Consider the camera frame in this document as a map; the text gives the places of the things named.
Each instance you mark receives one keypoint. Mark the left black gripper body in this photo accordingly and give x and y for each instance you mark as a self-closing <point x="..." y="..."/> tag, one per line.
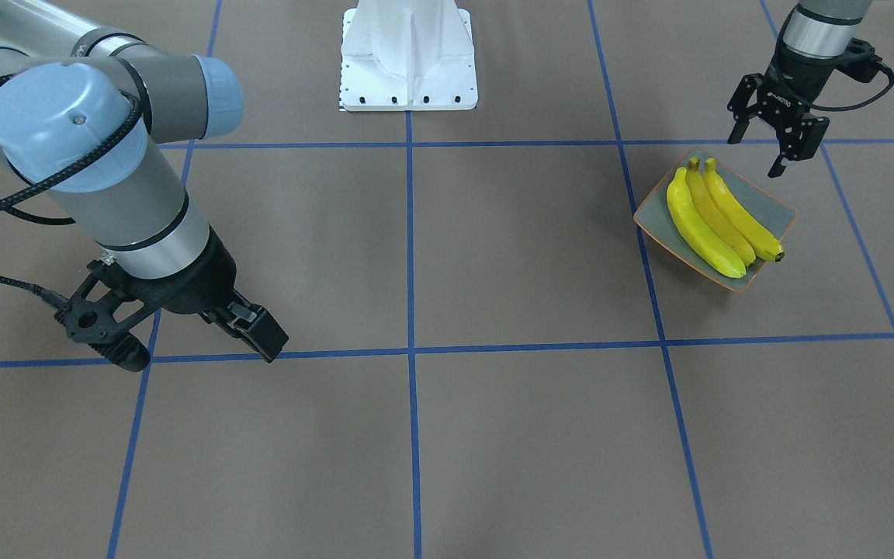
<point x="801" y="76"/>

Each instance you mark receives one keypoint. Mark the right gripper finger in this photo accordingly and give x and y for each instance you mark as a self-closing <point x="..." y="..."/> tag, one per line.
<point x="255" y="325"/>
<point x="219" y="317"/>

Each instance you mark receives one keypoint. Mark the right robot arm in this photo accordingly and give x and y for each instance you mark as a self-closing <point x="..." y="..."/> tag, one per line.
<point x="83" y="110"/>

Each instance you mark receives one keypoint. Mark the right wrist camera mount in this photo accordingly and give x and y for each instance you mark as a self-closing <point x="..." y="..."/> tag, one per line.
<point x="101" y="313"/>

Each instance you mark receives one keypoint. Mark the grey square plate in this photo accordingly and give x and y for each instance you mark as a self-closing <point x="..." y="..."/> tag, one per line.
<point x="654" y="220"/>

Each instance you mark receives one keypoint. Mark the yellow banana bunch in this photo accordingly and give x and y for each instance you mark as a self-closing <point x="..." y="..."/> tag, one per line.
<point x="765" y="245"/>

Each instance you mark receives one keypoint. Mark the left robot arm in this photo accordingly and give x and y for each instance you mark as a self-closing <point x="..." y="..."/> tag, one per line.
<point x="817" y="39"/>

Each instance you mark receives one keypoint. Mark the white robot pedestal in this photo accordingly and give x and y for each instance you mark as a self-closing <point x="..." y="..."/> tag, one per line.
<point x="407" y="56"/>

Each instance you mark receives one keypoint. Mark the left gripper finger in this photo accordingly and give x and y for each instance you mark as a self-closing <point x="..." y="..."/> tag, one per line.
<point x="799" y="138"/>
<point x="743" y="107"/>

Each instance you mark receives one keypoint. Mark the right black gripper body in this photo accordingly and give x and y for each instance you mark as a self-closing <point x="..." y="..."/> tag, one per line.
<point x="192" y="282"/>

